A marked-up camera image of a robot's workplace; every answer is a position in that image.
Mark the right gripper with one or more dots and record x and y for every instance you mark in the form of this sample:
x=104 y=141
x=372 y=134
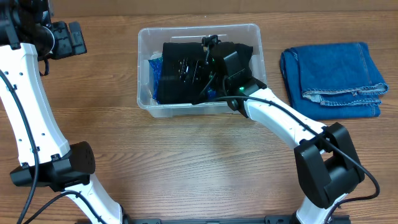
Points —
x=196 y=65

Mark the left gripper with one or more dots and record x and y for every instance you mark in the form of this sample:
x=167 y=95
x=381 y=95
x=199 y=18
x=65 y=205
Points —
x=65 y=48

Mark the black garment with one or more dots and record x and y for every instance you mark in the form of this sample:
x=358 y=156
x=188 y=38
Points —
x=181 y=50
x=232 y=59

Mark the blue green sequin fabric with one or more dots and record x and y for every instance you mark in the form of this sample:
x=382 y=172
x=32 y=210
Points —
x=155 y=70

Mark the blue denim jeans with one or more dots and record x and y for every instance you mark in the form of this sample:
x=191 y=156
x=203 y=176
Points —
x=332 y=81

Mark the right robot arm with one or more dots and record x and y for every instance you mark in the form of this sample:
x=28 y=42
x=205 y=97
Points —
x=328 y=166

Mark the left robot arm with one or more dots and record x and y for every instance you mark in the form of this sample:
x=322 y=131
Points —
x=46 y=158

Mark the clear plastic storage bin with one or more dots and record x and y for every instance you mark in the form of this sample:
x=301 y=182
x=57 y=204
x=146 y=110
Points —
x=150 y=46

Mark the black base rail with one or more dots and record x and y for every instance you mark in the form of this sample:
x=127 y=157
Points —
x=270 y=219

